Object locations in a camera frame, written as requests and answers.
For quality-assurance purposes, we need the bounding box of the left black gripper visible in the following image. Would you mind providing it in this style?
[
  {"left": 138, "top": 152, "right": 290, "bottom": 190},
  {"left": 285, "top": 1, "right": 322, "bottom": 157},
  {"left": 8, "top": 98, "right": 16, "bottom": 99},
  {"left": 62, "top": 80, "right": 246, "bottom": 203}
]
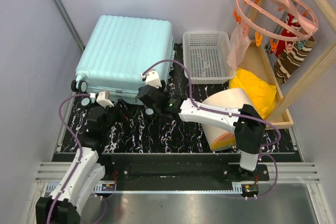
[{"left": 100, "top": 98, "right": 139, "bottom": 134}]

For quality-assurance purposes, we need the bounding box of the light blue hard-shell suitcase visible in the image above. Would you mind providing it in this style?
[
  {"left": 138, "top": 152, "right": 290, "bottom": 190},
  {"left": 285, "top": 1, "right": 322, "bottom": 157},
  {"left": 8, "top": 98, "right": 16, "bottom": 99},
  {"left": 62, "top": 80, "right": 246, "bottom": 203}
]
[{"left": 71, "top": 15, "right": 175, "bottom": 105}]

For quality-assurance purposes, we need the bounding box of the white round drum box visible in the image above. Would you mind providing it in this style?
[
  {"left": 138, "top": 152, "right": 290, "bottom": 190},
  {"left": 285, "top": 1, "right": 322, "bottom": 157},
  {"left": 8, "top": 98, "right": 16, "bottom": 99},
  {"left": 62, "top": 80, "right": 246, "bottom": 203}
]
[{"left": 202, "top": 87, "right": 254, "bottom": 153}]

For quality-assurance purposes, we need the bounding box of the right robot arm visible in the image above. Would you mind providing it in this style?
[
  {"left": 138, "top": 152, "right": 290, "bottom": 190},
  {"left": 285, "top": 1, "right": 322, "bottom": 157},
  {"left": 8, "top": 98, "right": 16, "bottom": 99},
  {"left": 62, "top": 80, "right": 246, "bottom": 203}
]
[{"left": 138, "top": 85, "right": 266, "bottom": 180}]

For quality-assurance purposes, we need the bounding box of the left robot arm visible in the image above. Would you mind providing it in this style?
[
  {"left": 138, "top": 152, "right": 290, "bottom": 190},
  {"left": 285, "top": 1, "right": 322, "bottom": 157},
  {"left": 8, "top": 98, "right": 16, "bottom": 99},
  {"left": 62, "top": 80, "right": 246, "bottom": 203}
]
[{"left": 35, "top": 99, "right": 130, "bottom": 223}]

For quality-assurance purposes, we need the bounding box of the black marble pattern mat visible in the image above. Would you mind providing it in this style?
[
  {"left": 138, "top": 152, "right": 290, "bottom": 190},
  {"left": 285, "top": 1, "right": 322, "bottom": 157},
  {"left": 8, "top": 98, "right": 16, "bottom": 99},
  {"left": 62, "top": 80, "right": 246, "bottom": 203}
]
[{"left": 52, "top": 42, "right": 302, "bottom": 155}]

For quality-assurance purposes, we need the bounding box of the white perforated plastic basket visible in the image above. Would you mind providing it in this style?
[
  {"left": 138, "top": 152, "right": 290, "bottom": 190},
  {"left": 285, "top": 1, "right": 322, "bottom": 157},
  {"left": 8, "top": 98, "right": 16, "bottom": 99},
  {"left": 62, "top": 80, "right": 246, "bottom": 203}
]
[{"left": 183, "top": 31, "right": 236, "bottom": 84}]

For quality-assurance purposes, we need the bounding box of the translucent pink plastic bag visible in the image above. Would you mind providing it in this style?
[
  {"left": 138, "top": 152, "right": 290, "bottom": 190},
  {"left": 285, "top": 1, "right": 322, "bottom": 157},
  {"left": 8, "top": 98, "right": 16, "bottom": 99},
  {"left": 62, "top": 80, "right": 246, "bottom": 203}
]
[{"left": 227, "top": 24, "right": 251, "bottom": 70}]

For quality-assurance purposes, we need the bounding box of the yellow cloth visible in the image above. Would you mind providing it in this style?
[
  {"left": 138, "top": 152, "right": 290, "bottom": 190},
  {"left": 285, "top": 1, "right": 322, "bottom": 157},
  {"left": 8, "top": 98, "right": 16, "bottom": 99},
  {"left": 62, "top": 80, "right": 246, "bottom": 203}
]
[{"left": 229, "top": 68, "right": 277, "bottom": 119}]

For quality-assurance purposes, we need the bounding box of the brown striped cloth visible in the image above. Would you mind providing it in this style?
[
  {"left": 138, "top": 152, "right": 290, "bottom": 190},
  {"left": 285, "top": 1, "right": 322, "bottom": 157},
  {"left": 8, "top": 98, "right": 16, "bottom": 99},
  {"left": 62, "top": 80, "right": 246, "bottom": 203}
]
[{"left": 274, "top": 37, "right": 316, "bottom": 85}]

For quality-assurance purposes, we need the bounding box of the pink round clip hanger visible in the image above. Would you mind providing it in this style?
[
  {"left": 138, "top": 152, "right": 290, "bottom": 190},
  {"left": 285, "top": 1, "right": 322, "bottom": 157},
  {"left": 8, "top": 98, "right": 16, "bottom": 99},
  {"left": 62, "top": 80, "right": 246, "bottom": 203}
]
[{"left": 234, "top": 0, "right": 318, "bottom": 52}]

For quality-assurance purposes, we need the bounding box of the red cloth item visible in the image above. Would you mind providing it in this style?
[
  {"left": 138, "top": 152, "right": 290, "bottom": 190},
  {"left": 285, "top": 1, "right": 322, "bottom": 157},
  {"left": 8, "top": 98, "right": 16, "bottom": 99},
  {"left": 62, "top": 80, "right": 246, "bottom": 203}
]
[{"left": 272, "top": 14, "right": 305, "bottom": 54}]

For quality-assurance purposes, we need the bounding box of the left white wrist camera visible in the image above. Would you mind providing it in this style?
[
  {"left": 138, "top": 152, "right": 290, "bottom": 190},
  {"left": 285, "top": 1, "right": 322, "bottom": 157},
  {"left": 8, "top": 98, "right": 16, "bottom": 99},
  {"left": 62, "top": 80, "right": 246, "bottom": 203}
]
[{"left": 89, "top": 90, "right": 114, "bottom": 108}]

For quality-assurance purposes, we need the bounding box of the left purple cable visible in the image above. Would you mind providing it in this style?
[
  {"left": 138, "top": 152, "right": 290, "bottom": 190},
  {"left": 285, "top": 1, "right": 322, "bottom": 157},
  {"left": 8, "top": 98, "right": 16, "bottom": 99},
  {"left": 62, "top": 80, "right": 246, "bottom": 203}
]
[{"left": 47, "top": 93, "right": 109, "bottom": 224}]

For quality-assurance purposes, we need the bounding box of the purple cable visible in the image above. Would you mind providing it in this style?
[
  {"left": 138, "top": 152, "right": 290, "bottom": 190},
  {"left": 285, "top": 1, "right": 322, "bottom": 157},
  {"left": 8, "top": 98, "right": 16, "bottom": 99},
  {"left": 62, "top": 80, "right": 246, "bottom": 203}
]
[
  {"left": 143, "top": 59, "right": 282, "bottom": 200},
  {"left": 47, "top": 93, "right": 109, "bottom": 224}
]

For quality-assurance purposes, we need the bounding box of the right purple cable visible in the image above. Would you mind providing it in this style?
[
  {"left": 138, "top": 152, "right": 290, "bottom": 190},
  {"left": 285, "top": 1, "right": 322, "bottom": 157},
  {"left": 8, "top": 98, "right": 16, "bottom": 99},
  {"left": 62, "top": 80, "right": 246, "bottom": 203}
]
[{"left": 143, "top": 59, "right": 282, "bottom": 200}]

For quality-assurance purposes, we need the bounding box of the wooden hanger rack frame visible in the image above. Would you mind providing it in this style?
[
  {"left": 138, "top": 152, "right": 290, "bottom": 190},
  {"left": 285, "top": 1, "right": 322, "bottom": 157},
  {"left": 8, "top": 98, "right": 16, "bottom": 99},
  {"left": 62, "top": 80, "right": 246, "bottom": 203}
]
[{"left": 246, "top": 0, "right": 336, "bottom": 123}]

